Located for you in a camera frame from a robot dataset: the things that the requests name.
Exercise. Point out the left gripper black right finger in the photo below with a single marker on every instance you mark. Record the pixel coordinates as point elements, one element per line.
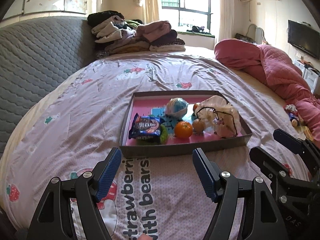
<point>246,203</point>

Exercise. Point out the blue cookie packet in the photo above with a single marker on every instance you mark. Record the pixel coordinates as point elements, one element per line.
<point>146,128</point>

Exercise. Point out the shallow brown cardboard box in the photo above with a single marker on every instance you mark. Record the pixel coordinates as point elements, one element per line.
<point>160,150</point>

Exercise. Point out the small plush toy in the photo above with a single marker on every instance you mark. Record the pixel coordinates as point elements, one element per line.
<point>294,117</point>

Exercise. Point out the yellow wooden block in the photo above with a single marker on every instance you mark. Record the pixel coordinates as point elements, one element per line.
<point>308,133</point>

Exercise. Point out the dark items on windowsill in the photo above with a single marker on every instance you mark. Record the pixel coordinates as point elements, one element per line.
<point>199,30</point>

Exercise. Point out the pink printed bed sheet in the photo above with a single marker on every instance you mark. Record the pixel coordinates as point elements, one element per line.
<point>162,197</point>

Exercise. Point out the pink quilted duvet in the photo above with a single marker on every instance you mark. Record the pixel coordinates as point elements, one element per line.
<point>274,68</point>

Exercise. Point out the pile of folded clothes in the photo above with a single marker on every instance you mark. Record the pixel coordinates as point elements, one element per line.
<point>115,35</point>

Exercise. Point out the white tv cabinet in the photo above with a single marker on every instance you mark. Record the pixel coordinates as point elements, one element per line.
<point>310,75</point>

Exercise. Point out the white pink curtain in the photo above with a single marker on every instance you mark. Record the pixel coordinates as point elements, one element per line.
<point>226,20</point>

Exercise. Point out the window with dark frame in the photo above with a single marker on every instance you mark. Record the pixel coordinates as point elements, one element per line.
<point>186,13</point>

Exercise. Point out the blue white egg toy pack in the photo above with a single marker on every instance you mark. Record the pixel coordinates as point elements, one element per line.
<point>176,108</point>

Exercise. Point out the beige drawstring pouch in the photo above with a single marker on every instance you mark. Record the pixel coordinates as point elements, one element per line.
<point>219,116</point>

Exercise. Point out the brown walnut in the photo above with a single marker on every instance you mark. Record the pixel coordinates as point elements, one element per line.
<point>198,125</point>

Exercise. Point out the grey quilted headboard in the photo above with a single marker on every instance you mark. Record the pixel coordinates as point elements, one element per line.
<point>37,55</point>

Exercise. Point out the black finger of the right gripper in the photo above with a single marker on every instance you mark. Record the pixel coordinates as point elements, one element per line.
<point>304,148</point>
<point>276,172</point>

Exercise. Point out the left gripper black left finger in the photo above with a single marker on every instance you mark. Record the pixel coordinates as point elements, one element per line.
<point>53,217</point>

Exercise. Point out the white chair back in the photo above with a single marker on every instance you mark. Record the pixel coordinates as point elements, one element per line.
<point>256,34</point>

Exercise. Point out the black wall television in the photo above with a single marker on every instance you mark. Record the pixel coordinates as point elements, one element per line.
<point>303,37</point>

